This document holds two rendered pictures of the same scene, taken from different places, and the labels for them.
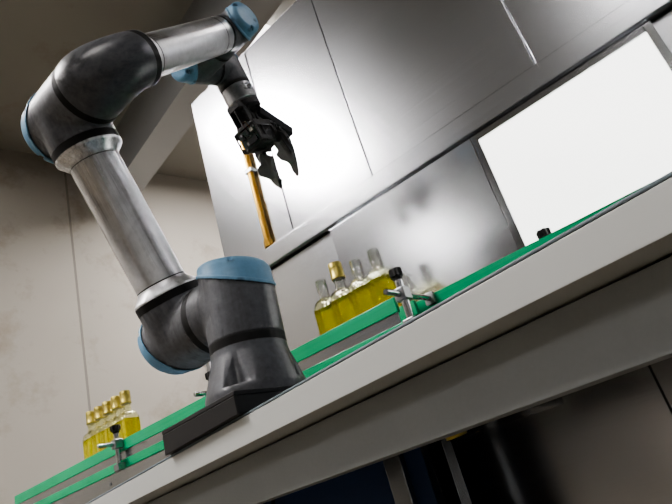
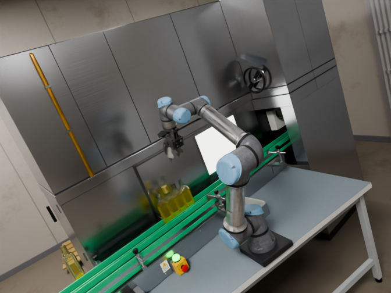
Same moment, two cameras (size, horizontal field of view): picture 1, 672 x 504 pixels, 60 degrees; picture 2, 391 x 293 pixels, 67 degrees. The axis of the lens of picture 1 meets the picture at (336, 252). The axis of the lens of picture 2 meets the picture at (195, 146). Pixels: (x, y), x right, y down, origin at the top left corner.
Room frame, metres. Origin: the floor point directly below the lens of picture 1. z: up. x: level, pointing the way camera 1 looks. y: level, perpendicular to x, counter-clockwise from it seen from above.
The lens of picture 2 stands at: (0.45, 1.49, 1.78)
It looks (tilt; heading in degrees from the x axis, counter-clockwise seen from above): 15 degrees down; 293
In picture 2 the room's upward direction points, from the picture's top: 21 degrees counter-clockwise
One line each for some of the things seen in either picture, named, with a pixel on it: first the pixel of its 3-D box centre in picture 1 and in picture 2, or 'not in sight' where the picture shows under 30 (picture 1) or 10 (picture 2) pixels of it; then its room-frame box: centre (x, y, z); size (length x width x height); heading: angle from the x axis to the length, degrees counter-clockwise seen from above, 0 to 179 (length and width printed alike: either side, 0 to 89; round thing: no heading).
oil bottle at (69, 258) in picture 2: not in sight; (73, 265); (1.80, 0.47, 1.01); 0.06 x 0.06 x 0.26; 65
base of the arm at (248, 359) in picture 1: (253, 373); (259, 236); (0.85, 0.17, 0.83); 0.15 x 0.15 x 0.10
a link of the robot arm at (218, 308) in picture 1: (236, 302); (252, 218); (0.85, 0.17, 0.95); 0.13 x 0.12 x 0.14; 54
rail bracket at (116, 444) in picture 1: (110, 449); not in sight; (1.68, 0.78, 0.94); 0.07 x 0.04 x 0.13; 145
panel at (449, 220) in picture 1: (491, 203); (197, 158); (1.25, -0.38, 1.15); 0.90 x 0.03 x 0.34; 55
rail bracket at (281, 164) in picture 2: not in sight; (278, 159); (0.75, -0.64, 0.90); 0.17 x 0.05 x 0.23; 145
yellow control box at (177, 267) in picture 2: not in sight; (179, 265); (1.31, 0.28, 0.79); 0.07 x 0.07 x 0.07; 55
